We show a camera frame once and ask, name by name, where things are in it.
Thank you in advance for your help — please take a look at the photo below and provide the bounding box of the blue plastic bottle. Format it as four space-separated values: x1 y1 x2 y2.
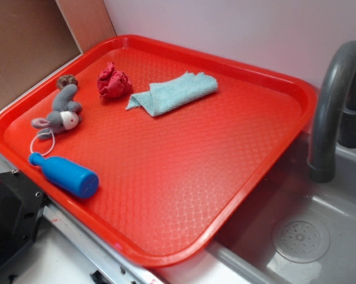
28 153 99 199

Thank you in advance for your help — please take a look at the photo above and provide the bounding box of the red plastic tray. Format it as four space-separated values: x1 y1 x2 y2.
0 35 317 267

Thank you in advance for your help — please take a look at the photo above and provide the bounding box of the grey curved faucet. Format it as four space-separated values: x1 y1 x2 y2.
307 41 356 183

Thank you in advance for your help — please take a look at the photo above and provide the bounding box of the brown cardboard panel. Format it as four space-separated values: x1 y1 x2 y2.
0 1 116 111

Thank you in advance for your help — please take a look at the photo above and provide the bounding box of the light blue towel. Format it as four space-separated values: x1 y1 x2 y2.
126 72 218 117

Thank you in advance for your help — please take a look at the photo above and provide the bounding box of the brown rock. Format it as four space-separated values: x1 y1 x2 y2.
56 75 78 90

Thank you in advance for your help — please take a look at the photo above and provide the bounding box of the grey plush bunny toy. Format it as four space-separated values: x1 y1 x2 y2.
30 83 82 156

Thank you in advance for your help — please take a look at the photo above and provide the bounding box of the crumpled red cloth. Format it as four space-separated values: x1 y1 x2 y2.
97 62 132 99

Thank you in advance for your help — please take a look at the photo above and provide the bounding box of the grey plastic sink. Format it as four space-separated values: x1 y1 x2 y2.
207 134 356 283

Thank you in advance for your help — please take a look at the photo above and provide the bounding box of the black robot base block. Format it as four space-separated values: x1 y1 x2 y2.
0 172 46 272

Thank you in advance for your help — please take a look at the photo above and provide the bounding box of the round sink drain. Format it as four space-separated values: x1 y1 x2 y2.
271 214 331 264

